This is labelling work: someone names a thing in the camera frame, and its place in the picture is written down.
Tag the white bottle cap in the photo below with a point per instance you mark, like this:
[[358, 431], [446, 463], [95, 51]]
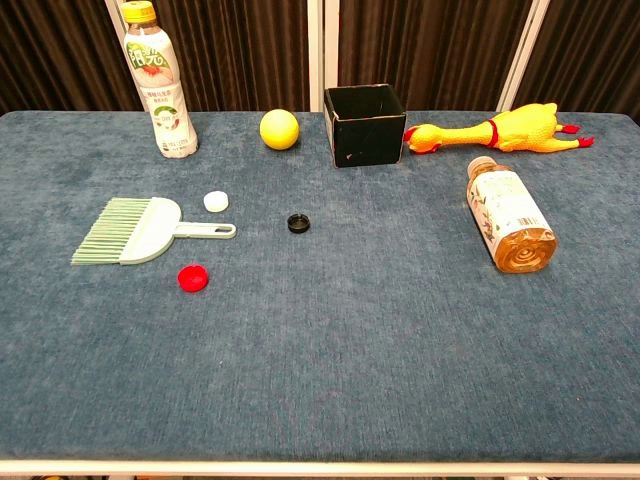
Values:
[[216, 201]]

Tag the red bottle cap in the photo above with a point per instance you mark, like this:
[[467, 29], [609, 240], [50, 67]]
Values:
[[193, 279]]

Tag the black bottle cap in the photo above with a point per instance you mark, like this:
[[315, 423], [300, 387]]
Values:
[[299, 223]]

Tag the amber tea bottle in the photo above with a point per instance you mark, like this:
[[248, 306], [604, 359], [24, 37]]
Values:
[[505, 210]]

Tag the yellow-capped white drink bottle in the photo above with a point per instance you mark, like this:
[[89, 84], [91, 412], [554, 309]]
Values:
[[165, 100]]

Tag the blue table cloth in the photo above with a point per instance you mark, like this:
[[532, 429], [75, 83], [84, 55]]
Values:
[[320, 350]]

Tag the black cardboard box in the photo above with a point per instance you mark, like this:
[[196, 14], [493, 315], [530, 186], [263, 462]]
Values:
[[370, 140]]

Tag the yellow ball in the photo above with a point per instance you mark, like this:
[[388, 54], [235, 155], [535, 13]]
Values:
[[279, 129]]

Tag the dark brown curtain panel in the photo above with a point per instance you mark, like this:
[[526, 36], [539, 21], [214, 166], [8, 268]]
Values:
[[430, 45], [240, 50], [590, 50], [50, 50]]

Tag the yellow rubber chicken toy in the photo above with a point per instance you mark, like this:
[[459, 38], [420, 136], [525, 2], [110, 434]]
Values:
[[525, 130]]

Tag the white table frame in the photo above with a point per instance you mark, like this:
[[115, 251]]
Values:
[[320, 469]]

